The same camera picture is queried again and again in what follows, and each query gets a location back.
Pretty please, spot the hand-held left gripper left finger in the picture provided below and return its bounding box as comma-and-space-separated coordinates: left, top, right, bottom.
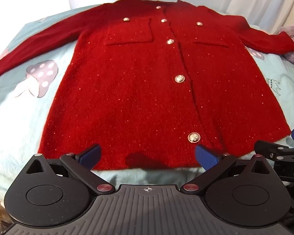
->
27, 144, 114, 194

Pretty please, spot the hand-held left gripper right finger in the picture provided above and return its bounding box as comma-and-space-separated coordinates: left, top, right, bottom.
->
182, 145, 272, 192

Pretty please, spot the red knit cardigan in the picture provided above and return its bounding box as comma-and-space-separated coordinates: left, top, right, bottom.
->
0, 0, 294, 172

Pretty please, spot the light blue mushroom print blanket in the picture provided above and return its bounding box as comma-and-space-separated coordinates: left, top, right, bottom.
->
0, 4, 294, 201

